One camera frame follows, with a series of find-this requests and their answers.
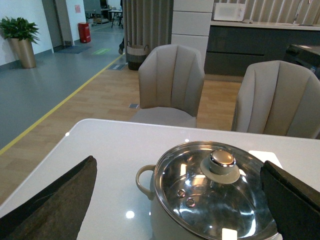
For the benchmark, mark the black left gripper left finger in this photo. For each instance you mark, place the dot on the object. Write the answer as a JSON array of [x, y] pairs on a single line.
[[56, 212]]

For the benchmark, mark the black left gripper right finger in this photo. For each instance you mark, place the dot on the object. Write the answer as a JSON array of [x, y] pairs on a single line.
[[294, 205]]

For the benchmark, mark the glass pot lid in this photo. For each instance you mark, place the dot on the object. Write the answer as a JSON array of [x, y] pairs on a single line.
[[212, 190]]

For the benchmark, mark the white electric cooking pot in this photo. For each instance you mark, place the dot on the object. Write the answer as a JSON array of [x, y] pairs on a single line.
[[160, 222]]

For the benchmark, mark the gold plant pot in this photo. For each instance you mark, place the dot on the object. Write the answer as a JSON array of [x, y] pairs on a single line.
[[24, 51]]

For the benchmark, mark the beige right dining chair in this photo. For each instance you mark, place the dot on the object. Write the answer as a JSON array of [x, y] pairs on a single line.
[[278, 98]]

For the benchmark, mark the beige dining chair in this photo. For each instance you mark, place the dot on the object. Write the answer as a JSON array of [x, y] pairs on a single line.
[[278, 98], [171, 81]]

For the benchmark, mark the dark kitchen counter cabinet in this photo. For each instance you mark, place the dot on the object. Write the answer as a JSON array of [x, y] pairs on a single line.
[[232, 47]]

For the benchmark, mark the woven laundry basket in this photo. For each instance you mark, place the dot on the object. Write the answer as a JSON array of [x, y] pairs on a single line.
[[136, 54]]

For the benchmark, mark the beige left dining chair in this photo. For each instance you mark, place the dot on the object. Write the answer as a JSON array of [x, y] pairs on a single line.
[[171, 81]]

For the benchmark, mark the red fire extinguisher box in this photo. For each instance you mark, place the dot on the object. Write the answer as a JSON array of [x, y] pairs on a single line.
[[84, 32]]

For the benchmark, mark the green potted plant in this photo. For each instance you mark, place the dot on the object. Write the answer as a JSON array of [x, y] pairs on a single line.
[[19, 28]]

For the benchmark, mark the white microwave oven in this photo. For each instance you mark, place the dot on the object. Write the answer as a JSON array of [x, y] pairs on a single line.
[[232, 12]]

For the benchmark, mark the distant table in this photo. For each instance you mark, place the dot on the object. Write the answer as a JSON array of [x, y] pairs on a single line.
[[116, 14]]

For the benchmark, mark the grey curtain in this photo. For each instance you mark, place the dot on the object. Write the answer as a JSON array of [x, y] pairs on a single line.
[[147, 22]]

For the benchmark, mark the white pillar cabinet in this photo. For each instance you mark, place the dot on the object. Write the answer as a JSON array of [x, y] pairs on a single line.
[[191, 21]]

